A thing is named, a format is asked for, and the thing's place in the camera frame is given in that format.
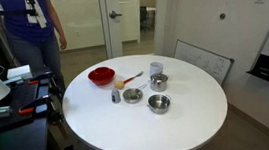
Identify small orange-handled clamp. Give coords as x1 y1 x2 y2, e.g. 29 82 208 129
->
25 75 55 88

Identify large orange-handled clamp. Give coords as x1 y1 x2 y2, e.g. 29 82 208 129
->
16 93 56 117

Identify black wall file tray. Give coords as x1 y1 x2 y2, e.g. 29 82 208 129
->
244 53 269 86

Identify framed whiteboard leaning on wall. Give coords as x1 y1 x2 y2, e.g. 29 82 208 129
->
171 34 238 91

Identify red bowl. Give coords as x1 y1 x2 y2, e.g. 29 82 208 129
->
87 65 117 88

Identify white door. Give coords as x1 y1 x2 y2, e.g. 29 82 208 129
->
98 0 128 60

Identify low steel pot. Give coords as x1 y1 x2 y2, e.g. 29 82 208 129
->
145 92 174 116

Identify grey salt cellar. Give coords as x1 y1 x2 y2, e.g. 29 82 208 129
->
110 88 122 104

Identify person left hand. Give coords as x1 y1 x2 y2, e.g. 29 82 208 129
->
57 33 69 51

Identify tall steel pot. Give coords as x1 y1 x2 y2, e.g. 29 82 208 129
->
146 71 171 94

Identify person left forearm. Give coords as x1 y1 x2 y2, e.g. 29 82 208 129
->
45 0 66 40

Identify person in blue shirt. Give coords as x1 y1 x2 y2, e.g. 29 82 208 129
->
0 0 74 96

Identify white cup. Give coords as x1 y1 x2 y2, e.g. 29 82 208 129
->
147 60 166 77

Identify black robot stand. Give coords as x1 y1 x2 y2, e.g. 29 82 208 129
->
0 70 75 150

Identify white box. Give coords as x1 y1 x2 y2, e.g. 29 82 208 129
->
5 64 33 82

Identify silver door handle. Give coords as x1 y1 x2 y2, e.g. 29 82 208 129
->
108 9 123 20

